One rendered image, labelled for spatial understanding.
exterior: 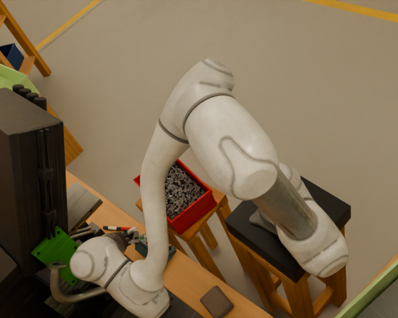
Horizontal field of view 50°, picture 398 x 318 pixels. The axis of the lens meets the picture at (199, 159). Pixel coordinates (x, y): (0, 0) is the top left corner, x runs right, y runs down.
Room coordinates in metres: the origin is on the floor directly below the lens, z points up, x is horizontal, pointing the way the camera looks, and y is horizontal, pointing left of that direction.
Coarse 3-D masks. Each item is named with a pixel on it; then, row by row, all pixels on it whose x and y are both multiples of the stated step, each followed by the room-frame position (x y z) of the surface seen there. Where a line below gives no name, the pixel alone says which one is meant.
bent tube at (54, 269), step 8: (48, 264) 0.82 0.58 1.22; (56, 264) 0.83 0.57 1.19; (64, 264) 0.81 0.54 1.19; (56, 272) 0.80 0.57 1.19; (56, 280) 0.78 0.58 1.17; (56, 288) 0.77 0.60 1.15; (96, 288) 0.79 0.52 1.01; (56, 296) 0.76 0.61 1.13; (64, 296) 0.76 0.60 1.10; (72, 296) 0.77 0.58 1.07; (80, 296) 0.76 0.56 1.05; (88, 296) 0.76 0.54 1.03; (96, 296) 0.77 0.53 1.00
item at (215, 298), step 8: (216, 288) 0.64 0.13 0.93; (208, 296) 0.63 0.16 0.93; (216, 296) 0.62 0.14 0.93; (224, 296) 0.61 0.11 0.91; (208, 304) 0.60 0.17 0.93; (216, 304) 0.59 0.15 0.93; (224, 304) 0.58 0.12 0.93; (232, 304) 0.58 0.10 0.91; (216, 312) 0.57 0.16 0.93; (224, 312) 0.56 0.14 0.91
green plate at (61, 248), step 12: (60, 228) 0.90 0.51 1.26; (48, 240) 0.88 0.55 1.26; (60, 240) 0.88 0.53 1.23; (72, 240) 0.88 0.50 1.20; (36, 252) 0.85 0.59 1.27; (48, 252) 0.85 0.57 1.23; (60, 252) 0.86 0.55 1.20; (72, 252) 0.86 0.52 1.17; (60, 276) 0.82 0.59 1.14; (72, 276) 0.82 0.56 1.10
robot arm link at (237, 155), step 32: (224, 96) 0.64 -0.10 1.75; (192, 128) 0.60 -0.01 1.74; (224, 128) 0.54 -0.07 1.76; (256, 128) 0.53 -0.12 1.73; (224, 160) 0.49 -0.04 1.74; (256, 160) 0.47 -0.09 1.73; (256, 192) 0.45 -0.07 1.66; (288, 192) 0.53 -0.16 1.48; (288, 224) 0.53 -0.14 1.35; (320, 224) 0.55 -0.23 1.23; (320, 256) 0.50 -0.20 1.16
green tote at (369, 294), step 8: (392, 264) 0.46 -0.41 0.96; (384, 272) 0.45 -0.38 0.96; (392, 272) 0.45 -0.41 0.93; (376, 280) 0.44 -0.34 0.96; (384, 280) 0.44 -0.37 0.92; (392, 280) 0.45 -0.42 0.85; (368, 288) 0.43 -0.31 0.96; (376, 288) 0.43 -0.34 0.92; (384, 288) 0.44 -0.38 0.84; (360, 296) 0.42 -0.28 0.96; (368, 296) 0.42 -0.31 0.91; (376, 296) 0.43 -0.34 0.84; (352, 304) 0.40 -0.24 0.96; (360, 304) 0.41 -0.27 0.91; (368, 304) 0.42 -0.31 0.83; (344, 312) 0.39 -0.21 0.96; (352, 312) 0.40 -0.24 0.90; (360, 312) 0.41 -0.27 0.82
